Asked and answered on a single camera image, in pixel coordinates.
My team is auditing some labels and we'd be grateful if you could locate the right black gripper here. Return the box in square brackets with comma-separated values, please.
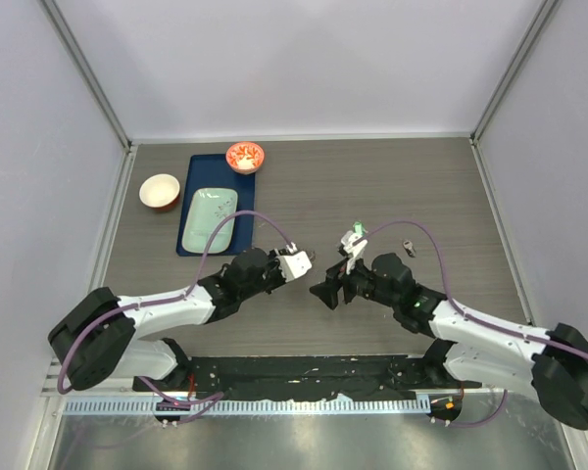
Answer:
[311, 251, 399, 308]

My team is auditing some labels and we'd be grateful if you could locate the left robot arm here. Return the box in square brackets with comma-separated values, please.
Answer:
[48, 246, 296, 394]

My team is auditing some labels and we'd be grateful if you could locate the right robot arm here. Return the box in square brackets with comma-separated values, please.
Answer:
[310, 254, 588, 431]

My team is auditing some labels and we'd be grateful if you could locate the green key tag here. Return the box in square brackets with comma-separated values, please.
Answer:
[353, 221, 367, 235]

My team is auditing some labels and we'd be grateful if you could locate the light green rectangular plate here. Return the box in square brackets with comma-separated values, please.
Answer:
[181, 188, 238, 255]

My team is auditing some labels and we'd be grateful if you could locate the black-head key far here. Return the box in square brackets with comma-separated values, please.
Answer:
[402, 239, 417, 259]

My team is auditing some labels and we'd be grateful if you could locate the blue tray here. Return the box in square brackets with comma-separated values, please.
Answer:
[176, 154, 255, 257]

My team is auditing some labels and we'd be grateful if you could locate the red patterned bowl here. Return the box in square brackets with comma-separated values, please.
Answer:
[225, 141, 265, 174]

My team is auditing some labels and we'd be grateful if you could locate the white and red bowl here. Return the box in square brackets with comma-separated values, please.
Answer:
[138, 173, 180, 212]

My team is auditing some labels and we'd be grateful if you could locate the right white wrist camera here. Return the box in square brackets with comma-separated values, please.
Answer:
[339, 230, 368, 274]

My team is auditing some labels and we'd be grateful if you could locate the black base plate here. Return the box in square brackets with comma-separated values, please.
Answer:
[153, 354, 481, 401]

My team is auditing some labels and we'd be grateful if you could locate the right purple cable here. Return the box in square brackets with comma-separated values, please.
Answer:
[357, 219, 588, 373]

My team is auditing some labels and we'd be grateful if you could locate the purple cable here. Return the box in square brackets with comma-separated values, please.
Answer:
[357, 219, 588, 373]
[57, 210, 298, 396]

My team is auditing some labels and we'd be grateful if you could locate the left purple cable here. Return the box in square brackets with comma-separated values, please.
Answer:
[57, 210, 298, 396]

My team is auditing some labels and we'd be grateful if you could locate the slotted cable duct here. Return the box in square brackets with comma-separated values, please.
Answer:
[63, 395, 430, 416]

